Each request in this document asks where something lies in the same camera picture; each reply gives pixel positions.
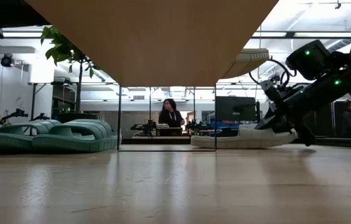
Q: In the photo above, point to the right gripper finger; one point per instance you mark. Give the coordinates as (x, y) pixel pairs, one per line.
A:
(267, 124)
(304, 137)

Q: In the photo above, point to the white rubber slide sandal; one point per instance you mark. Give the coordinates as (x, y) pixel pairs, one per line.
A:
(225, 141)
(250, 60)

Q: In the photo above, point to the green rubber slide sandal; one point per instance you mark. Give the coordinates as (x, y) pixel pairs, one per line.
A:
(4, 141)
(76, 143)

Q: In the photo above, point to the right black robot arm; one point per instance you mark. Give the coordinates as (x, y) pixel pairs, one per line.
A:
(334, 90)

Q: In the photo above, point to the black partition panels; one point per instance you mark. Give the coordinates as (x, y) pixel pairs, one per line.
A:
(328, 124)

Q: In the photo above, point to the black monitor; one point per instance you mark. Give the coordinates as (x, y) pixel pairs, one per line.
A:
(234, 109)

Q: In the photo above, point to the blue bin row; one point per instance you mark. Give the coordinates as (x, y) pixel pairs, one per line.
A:
(225, 125)

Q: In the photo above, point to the ceiling light strip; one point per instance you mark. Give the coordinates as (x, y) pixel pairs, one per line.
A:
(23, 34)
(318, 34)

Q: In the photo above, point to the potted green tree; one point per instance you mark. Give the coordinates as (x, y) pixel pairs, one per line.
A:
(62, 49)

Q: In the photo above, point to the metal storage rack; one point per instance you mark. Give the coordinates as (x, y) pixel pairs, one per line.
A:
(34, 99)

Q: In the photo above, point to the black round ceiling lamp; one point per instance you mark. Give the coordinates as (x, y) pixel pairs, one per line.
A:
(7, 61)

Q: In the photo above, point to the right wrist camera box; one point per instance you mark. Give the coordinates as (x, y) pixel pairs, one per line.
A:
(268, 86)

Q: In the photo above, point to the wooden shelf black metal frame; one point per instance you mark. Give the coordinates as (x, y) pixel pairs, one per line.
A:
(150, 46)

